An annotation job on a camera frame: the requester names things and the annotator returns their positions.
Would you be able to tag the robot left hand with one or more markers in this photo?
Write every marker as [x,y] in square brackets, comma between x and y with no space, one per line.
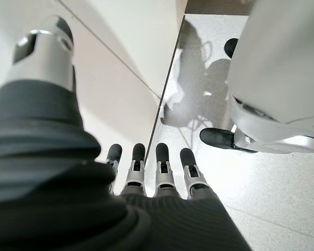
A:
[68,196]

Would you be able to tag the white cabinet door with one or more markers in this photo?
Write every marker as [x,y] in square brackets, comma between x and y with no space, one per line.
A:
[102,91]
[136,31]

